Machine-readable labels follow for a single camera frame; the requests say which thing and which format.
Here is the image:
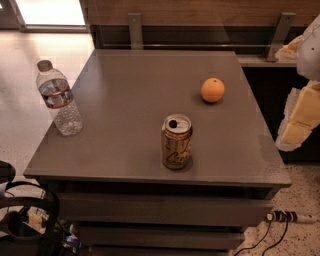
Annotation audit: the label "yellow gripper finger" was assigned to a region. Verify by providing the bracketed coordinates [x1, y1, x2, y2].
[276, 81, 320, 152]
[275, 36, 301, 61]

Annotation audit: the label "orange fruit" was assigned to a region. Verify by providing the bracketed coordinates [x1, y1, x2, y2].
[201, 78, 225, 103]

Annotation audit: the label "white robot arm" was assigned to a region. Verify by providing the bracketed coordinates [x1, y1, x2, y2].
[275, 15, 320, 152]

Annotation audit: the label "orange soda can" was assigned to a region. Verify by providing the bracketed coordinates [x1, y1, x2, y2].
[161, 113, 193, 170]

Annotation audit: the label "clear plastic water bottle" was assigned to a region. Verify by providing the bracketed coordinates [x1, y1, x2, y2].
[36, 60, 83, 136]

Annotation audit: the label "white power strip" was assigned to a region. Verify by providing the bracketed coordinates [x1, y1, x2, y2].
[266, 210, 319, 224]

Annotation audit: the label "grey drawer cabinet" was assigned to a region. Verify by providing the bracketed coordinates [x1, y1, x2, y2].
[25, 50, 291, 256]

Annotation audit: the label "right metal bracket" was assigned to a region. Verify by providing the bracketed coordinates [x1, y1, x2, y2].
[265, 12, 296, 62]

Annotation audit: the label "metal bracket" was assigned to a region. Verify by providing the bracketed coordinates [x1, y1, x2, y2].
[128, 13, 143, 50]
[265, 12, 296, 62]

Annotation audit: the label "left metal bracket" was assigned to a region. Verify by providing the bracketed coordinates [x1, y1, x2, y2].
[128, 13, 143, 50]

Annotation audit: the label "black cable loops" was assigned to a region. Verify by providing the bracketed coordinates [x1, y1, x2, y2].
[0, 160, 61, 256]

